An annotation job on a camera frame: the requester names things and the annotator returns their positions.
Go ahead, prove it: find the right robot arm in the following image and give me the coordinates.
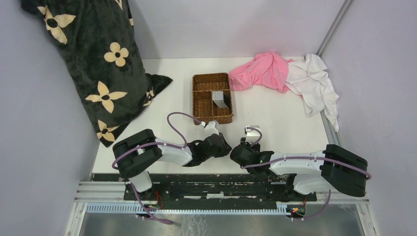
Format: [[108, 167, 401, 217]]
[[230, 144, 371, 201]]

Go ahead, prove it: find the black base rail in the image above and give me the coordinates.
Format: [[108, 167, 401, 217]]
[[139, 174, 317, 205]]

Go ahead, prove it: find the white cloth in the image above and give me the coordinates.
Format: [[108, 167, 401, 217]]
[[285, 54, 339, 132]]

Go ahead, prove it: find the black floral pillow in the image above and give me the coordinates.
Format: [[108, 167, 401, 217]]
[[20, 0, 172, 147]]

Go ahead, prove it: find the pink cloth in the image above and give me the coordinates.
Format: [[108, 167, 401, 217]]
[[229, 52, 293, 93]]

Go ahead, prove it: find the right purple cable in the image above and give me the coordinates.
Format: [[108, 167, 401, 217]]
[[241, 126, 372, 221]]

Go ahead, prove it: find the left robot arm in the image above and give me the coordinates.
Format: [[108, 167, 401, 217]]
[[112, 129, 232, 200]]

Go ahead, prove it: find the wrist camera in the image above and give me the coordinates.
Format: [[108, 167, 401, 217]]
[[200, 120, 219, 136], [240, 125, 262, 146]]

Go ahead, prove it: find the grey cable duct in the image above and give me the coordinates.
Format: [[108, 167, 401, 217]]
[[86, 202, 290, 216]]

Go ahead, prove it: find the brown woven basket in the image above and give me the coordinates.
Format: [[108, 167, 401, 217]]
[[192, 73, 234, 124]]

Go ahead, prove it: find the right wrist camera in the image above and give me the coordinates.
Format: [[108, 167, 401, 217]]
[[240, 125, 262, 146]]

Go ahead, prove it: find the grey card stack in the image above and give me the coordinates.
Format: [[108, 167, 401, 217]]
[[211, 90, 231, 109]]

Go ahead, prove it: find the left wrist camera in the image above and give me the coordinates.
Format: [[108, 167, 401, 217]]
[[200, 120, 219, 136]]

